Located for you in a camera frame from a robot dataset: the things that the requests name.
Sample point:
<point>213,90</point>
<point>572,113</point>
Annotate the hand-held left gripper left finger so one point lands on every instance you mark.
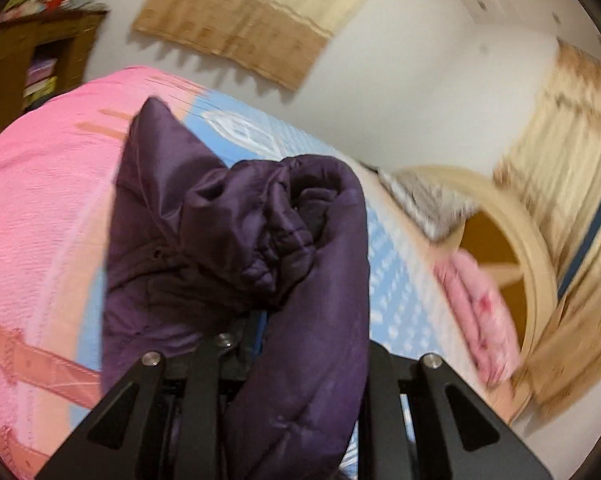
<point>208,375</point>

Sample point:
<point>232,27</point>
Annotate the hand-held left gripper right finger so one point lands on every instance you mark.
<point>380,385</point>

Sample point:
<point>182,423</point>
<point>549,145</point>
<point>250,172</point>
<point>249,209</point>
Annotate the purple padded jacket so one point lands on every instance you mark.
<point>290,310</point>

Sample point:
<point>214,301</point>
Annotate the stack of folded clothes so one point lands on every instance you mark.
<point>40,80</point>

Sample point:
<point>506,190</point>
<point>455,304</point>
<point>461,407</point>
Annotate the pink folded cloth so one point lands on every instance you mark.
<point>475,305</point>

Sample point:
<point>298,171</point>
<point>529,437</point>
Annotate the striped pillow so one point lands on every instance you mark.
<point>425,200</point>

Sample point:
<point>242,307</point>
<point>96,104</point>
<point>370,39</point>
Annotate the round wooden headboard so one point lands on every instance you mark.
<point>535,270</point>

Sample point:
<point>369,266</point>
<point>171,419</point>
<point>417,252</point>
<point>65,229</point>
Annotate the blue pink printed bedspread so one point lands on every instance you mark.
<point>45,210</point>

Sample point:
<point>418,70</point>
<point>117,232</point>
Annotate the light yellow curtain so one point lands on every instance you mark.
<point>570,135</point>

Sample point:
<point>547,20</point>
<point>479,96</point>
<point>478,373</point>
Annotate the beige patterned curtain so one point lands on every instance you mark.
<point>250,15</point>

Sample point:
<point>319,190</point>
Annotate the brown wooden cabinet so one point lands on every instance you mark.
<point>10,70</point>

